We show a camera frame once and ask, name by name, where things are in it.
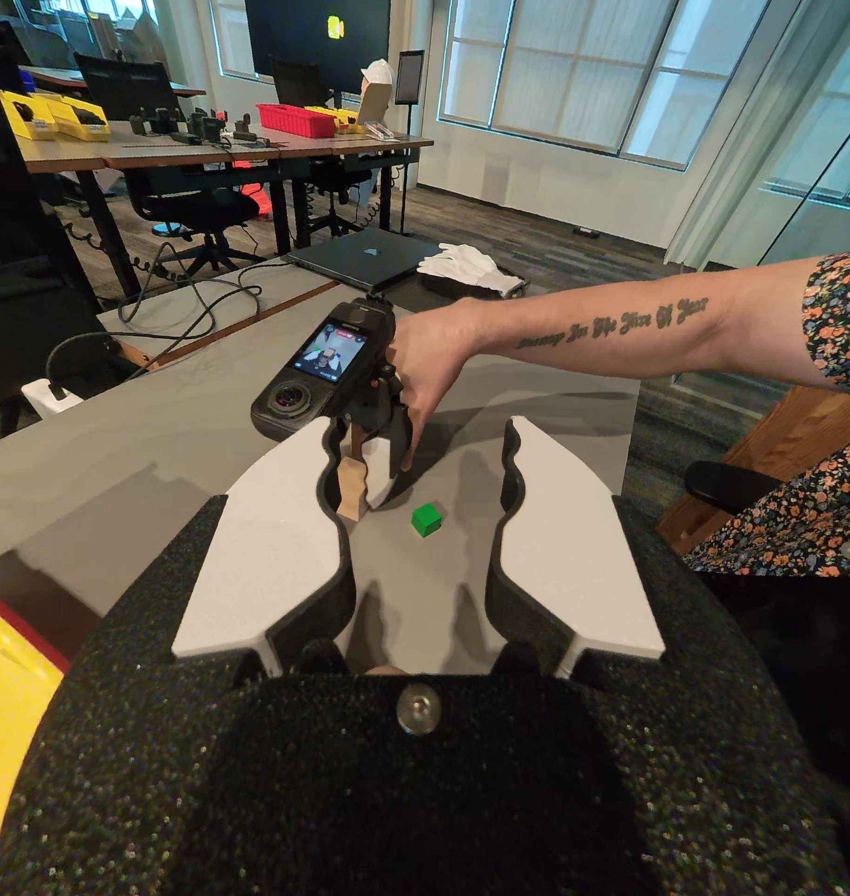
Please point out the long yellow bin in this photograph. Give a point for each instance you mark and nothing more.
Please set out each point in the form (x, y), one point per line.
(346, 119)

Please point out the clear plastic holder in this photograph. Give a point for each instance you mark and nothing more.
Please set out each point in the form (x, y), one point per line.
(377, 131)

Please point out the person's right hand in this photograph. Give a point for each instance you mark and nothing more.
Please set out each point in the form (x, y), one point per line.
(425, 357)

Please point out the wooden bench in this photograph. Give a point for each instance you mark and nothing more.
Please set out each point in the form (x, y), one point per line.
(796, 434)

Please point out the green cube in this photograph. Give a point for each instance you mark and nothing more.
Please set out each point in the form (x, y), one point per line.
(426, 519)

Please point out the wooden block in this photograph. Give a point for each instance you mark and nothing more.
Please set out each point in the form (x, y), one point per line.
(353, 490)

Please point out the person's right forearm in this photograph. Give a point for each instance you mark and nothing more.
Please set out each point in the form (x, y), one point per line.
(642, 329)

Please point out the orange safety vest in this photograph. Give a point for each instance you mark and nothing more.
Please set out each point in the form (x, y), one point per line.
(253, 196)

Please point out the yellow plastic bin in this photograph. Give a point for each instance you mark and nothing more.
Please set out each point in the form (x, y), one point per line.
(4, 735)

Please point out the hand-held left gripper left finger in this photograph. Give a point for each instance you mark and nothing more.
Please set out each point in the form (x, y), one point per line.
(257, 560)

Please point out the red plastic bin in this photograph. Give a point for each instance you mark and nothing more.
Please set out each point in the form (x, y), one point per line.
(295, 120)

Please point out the white gloves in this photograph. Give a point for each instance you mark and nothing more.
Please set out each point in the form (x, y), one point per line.
(467, 266)

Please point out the black laptop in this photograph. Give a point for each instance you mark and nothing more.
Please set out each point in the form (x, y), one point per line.
(369, 255)

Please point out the black mesh office chair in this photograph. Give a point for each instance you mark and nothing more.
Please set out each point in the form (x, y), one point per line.
(124, 87)

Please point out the white hard hat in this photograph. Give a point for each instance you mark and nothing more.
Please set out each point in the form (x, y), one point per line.
(378, 71)

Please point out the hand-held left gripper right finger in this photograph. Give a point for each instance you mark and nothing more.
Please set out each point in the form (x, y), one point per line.
(572, 560)

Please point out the large gridded window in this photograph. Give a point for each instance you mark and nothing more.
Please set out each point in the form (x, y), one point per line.
(593, 70)

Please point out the large black monitor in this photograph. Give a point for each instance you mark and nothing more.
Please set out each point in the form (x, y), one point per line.
(292, 42)

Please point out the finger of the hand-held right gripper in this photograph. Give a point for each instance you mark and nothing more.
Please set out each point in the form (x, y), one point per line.
(377, 469)

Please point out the floral dress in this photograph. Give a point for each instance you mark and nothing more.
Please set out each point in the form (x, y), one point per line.
(838, 315)

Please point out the white power adapter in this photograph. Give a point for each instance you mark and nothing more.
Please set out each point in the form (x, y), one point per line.
(43, 399)

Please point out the yellow parts bin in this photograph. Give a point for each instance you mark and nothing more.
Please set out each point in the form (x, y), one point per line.
(78, 122)
(25, 115)

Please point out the row of black chargers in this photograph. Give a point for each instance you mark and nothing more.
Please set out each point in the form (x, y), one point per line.
(201, 127)

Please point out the tablet on floor stand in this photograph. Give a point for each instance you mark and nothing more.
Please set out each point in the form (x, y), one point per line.
(409, 77)

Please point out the wooden desk with black legs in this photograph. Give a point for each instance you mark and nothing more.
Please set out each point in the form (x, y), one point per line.
(355, 145)
(138, 154)

